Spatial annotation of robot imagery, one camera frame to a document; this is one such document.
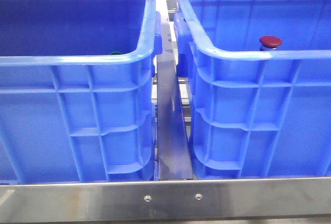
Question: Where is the blue plastic target bin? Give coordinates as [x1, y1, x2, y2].
[176, 0, 330, 179]

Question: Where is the metal roller rack frame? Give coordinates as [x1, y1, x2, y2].
[0, 0, 331, 223]

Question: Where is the green push button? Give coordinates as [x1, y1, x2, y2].
[110, 51, 123, 55]

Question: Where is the red mushroom push button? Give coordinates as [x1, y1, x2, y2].
[259, 35, 282, 51]

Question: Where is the blue bin with buttons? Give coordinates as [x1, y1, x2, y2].
[1, 0, 162, 185]

